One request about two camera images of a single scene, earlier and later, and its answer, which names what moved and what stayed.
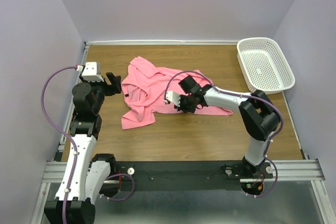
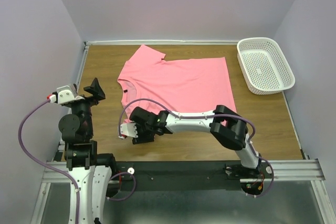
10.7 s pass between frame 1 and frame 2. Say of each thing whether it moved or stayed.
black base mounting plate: stayed
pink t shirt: moved
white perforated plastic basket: stayed
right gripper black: moved
